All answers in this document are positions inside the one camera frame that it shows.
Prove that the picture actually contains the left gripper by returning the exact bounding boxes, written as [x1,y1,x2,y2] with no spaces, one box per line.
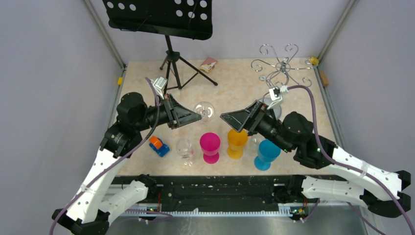
[135,93,202,131]

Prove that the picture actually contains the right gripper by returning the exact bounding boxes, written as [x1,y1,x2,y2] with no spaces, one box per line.
[221,99,293,153]

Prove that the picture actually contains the tall clear flute glass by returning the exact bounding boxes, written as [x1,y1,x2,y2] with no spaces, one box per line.
[193,101,215,122]

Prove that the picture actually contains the clear wine glass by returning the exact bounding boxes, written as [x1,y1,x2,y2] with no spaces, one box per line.
[176,139,194,166]

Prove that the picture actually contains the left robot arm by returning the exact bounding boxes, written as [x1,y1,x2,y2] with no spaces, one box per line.
[52,92,202,235]

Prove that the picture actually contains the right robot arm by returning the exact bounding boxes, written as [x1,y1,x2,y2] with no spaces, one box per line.
[220,101,411,218]

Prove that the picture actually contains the small clear tumbler glass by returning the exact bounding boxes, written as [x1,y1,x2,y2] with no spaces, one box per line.
[248,134,266,152]

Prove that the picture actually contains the chrome wine glass rack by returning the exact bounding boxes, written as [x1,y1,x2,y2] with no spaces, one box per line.
[250,43,313,124]

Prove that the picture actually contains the orange plastic goblet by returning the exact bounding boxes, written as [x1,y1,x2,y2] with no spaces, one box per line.
[227,129,248,159]

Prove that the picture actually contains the blue orange toy car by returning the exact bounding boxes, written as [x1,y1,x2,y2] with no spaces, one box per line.
[149,136,170,157]

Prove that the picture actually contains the blue plastic goblet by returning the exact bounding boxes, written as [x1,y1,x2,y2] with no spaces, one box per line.
[254,140,281,171]

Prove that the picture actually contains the magenta plastic goblet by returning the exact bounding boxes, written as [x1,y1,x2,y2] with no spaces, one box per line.
[199,132,221,164]

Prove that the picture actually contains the small pink card box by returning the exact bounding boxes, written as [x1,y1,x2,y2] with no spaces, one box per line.
[199,57,218,73]

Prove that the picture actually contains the yellow left edge clamp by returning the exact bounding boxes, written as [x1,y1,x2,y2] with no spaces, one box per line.
[117,77,123,86]

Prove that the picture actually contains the wooden block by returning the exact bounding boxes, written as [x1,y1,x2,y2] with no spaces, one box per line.
[319,71,329,88]

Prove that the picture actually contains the yellow corner clamp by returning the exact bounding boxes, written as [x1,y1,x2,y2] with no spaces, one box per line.
[308,57,320,66]

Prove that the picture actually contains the black music stand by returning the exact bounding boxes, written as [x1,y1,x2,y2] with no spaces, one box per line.
[103,0,218,95]

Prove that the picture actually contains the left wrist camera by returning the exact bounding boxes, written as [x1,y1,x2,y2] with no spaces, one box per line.
[151,76,168,99]

